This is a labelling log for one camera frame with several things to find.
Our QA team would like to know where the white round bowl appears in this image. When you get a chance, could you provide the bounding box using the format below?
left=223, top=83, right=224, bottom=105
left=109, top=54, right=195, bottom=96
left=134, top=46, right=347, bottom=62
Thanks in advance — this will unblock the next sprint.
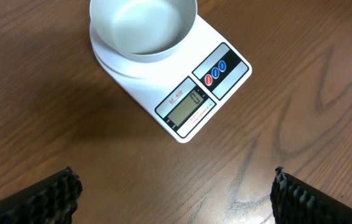
left=90, top=0, right=198, bottom=62

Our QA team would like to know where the white digital kitchen scale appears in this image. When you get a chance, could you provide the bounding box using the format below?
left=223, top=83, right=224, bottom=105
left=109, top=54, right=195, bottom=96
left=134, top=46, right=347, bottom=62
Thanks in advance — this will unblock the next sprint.
left=90, top=16, right=252, bottom=143

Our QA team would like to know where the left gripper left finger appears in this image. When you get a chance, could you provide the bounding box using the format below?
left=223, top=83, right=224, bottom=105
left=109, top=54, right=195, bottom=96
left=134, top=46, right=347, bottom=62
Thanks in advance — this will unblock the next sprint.
left=0, top=167, right=83, bottom=224

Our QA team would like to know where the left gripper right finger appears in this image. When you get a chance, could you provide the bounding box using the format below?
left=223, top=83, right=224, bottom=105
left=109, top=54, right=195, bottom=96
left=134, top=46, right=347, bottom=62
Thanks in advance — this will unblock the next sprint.
left=270, top=167, right=352, bottom=224

